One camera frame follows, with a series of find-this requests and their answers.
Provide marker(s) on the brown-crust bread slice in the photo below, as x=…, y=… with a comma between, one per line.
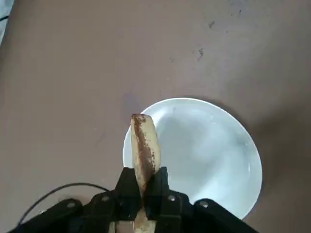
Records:
x=145, y=145

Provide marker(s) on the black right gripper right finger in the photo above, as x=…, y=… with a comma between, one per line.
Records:
x=170, y=208

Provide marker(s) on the white round plate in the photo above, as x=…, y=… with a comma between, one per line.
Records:
x=206, y=157

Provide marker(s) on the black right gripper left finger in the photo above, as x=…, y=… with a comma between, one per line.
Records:
x=97, y=213

